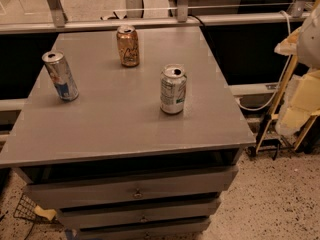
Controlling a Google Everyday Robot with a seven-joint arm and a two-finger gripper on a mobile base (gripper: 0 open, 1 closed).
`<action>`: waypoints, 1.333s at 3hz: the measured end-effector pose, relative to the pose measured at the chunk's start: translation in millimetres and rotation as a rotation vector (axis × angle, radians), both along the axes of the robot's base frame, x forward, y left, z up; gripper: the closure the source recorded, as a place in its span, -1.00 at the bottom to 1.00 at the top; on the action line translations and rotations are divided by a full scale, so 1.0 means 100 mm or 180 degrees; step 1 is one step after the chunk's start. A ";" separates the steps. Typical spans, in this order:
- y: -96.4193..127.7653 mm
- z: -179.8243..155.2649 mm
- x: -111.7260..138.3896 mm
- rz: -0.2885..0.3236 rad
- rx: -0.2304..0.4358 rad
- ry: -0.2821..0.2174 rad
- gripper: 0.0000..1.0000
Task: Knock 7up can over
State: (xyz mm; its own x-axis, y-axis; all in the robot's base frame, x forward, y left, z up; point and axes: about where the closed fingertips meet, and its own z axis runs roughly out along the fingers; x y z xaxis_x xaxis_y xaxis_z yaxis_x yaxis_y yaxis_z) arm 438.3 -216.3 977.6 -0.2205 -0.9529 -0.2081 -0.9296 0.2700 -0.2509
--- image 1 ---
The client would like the black cable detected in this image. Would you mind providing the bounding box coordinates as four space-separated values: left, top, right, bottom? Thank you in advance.
188 14 218 52

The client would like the grey drawer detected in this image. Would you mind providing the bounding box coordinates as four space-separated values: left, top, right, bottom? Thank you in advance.
24 165 238 209
78 217 210 240
58 197 221 229

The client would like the white cable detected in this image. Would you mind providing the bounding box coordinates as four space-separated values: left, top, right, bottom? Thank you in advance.
235 10 293 112

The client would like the silver blue energy drink can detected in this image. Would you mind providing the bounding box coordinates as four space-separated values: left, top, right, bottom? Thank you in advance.
42 51 79 101

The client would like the bottom grey drawer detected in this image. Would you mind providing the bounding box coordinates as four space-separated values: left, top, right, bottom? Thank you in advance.
78 217 210 240

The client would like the gold brown soda can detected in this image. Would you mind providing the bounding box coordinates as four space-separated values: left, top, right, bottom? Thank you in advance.
116 25 140 67

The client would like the yellow foam piece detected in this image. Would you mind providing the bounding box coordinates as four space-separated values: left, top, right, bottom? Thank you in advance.
34 205 56 221

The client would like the top grey drawer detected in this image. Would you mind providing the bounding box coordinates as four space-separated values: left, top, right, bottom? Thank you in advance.
24 165 238 209

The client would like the black wire basket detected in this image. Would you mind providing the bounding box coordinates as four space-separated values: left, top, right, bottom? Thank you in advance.
13 194 42 223

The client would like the yellow metal stand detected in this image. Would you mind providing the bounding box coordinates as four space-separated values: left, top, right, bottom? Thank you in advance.
249 55 319 157

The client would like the grey metal rail frame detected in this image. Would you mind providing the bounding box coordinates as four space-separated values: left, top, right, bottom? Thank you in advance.
0 0 319 34

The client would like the silver green 7up can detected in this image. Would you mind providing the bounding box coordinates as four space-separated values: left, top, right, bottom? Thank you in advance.
160 64 187 114

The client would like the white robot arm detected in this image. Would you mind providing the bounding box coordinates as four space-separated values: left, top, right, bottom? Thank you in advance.
274 5 320 135

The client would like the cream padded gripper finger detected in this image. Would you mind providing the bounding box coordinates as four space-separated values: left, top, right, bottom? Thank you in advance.
274 27 301 56
275 71 320 136

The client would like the middle grey drawer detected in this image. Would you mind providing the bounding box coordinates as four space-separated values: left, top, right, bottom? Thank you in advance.
58 197 221 229

